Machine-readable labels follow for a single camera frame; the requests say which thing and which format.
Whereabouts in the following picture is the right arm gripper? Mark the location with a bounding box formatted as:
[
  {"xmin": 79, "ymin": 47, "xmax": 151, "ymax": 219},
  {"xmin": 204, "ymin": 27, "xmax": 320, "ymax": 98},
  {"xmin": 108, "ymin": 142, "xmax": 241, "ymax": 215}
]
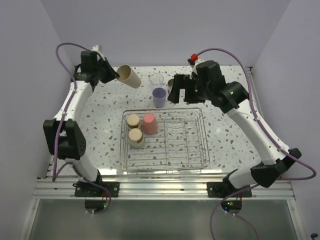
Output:
[{"xmin": 168, "ymin": 73, "xmax": 213, "ymax": 104}]

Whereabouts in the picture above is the tall beige cup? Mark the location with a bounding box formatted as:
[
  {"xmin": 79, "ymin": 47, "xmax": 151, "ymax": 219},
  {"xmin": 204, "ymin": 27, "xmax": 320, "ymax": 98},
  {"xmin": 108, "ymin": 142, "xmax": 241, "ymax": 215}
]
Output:
[{"xmin": 116, "ymin": 65, "xmax": 142, "ymax": 89}]

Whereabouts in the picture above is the purple plastic cup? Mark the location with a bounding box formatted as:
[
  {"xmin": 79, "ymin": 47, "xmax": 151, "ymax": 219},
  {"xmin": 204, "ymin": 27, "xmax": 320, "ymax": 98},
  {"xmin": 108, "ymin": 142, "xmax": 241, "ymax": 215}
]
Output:
[{"xmin": 152, "ymin": 87, "xmax": 167, "ymax": 108}]

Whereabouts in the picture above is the large clear glass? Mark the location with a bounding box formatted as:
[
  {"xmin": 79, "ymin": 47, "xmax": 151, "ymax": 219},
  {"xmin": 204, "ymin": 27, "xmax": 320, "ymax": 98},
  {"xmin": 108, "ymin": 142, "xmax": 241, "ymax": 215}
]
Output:
[{"xmin": 148, "ymin": 73, "xmax": 164, "ymax": 89}]

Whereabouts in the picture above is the coral red plastic cup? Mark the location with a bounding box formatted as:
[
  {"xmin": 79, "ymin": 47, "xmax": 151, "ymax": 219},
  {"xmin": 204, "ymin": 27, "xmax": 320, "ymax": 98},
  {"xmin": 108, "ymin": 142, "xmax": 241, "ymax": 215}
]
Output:
[{"xmin": 142, "ymin": 113, "xmax": 158, "ymax": 135}]

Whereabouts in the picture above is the steel cork-band cup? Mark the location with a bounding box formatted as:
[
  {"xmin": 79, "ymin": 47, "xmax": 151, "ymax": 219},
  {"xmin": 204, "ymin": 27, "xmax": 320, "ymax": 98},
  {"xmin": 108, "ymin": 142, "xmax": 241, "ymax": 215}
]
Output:
[
  {"xmin": 167, "ymin": 78, "xmax": 174, "ymax": 94},
  {"xmin": 126, "ymin": 114, "xmax": 143, "ymax": 131}
]

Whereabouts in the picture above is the steel cup with cork band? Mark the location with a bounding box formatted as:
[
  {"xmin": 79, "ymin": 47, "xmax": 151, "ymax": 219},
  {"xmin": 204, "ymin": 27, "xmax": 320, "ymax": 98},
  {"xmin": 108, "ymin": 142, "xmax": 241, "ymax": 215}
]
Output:
[{"xmin": 128, "ymin": 128, "xmax": 145, "ymax": 149}]

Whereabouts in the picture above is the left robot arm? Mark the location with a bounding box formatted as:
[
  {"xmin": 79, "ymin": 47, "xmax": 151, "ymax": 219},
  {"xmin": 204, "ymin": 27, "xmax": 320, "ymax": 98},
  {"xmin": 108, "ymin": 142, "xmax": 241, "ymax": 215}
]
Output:
[{"xmin": 43, "ymin": 48, "xmax": 119, "ymax": 197}]

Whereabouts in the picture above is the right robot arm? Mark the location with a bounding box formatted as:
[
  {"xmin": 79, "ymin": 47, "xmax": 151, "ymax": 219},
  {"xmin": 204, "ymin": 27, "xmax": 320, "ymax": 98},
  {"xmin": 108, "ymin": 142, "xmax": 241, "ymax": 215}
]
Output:
[{"xmin": 167, "ymin": 60, "xmax": 302, "ymax": 197}]

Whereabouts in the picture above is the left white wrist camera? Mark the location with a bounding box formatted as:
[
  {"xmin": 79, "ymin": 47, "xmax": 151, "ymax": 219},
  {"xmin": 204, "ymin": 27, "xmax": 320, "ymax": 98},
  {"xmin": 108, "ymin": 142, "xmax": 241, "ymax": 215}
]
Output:
[{"xmin": 91, "ymin": 45, "xmax": 104, "ymax": 58}]

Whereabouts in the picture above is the wire dish rack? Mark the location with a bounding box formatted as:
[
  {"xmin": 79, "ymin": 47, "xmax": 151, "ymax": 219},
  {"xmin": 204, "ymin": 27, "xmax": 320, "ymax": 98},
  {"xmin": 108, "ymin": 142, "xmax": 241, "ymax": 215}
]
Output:
[{"xmin": 120, "ymin": 107, "xmax": 210, "ymax": 173}]

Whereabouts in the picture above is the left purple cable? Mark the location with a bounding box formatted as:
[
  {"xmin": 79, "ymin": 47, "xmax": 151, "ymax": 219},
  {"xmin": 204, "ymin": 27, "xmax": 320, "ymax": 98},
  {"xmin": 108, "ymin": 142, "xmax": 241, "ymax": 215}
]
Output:
[{"xmin": 51, "ymin": 42, "xmax": 101, "ymax": 182}]

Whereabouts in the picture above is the purple cable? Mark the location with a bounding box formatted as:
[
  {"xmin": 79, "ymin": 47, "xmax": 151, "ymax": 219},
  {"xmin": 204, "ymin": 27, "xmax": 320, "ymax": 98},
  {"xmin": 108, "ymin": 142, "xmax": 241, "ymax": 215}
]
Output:
[
  {"xmin": 197, "ymin": 47, "xmax": 317, "ymax": 240},
  {"xmin": 51, "ymin": 42, "xmax": 101, "ymax": 182}
]

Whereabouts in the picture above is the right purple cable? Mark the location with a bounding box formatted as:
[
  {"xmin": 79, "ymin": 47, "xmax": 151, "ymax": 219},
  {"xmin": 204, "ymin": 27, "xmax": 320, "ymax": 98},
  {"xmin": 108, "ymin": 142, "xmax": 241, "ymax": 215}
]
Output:
[{"xmin": 197, "ymin": 47, "xmax": 317, "ymax": 240}]

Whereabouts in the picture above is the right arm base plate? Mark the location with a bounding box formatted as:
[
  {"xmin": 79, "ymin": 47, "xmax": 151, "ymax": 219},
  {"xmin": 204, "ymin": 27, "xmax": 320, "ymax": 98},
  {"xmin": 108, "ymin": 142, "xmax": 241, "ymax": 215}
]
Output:
[{"xmin": 206, "ymin": 182, "xmax": 252, "ymax": 199}]

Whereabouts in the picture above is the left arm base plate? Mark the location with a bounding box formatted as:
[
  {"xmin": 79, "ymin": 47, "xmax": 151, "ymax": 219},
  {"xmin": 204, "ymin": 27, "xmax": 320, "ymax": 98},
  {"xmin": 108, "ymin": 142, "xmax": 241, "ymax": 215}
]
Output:
[{"xmin": 72, "ymin": 181, "xmax": 120, "ymax": 198}]

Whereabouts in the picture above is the aluminium rail frame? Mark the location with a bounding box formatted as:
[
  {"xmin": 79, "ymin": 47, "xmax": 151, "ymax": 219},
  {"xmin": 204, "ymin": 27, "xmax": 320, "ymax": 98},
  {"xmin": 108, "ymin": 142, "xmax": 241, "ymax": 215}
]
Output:
[{"xmin": 19, "ymin": 65, "xmax": 301, "ymax": 240}]

